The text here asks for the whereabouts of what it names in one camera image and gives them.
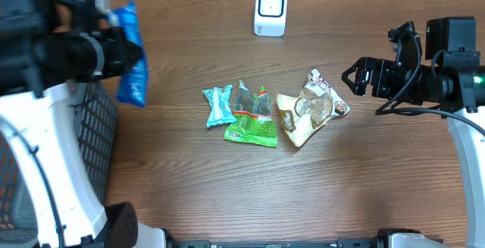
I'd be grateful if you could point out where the beige cookie snack bag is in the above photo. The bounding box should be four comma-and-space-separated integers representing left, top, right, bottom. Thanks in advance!
277, 69, 350, 147

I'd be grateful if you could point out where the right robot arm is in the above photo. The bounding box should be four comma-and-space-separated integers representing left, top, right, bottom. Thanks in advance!
342, 17, 484, 247

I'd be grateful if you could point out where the blue snack packet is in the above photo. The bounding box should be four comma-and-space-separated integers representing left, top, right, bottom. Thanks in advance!
109, 1, 149, 108

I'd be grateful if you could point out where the white barcode scanner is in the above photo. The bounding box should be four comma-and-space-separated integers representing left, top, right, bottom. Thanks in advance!
254, 0, 288, 37

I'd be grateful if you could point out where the green gummy candy bag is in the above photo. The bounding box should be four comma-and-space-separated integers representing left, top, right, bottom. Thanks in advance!
224, 80, 278, 148

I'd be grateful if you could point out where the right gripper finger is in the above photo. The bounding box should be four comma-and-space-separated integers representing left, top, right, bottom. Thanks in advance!
341, 57, 368, 83
345, 80, 368, 96

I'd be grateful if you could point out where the teal white candy packet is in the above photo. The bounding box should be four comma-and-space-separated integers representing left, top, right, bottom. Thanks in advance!
202, 84, 236, 128

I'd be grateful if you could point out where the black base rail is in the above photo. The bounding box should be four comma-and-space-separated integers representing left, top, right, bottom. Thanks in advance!
166, 228, 446, 248

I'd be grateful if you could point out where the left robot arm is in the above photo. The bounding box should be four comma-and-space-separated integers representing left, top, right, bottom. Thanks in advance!
1, 0, 167, 247

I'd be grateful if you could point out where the grey plastic shopping basket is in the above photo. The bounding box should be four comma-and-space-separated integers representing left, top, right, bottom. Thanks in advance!
1, 82, 118, 245

